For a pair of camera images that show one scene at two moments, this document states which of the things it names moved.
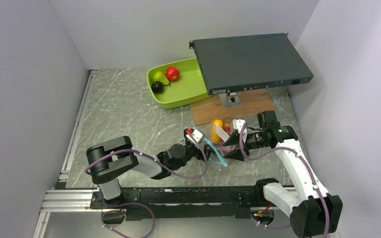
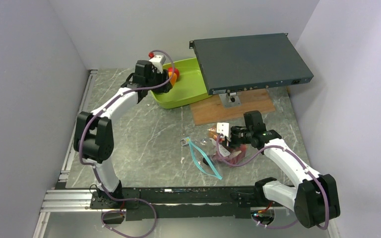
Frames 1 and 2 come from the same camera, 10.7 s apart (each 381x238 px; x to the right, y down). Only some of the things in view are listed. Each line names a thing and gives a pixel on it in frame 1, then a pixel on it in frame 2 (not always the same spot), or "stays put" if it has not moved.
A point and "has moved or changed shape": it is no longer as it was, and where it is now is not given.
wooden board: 211,108 stays put
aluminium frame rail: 67,200 stays put
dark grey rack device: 235,64 stays put
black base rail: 181,203 stays put
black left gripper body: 191,152 to 158,79
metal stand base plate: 229,101 stays put
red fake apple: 172,74 stays put
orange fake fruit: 215,138 to 173,77
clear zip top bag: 221,130 has moved or changed shape
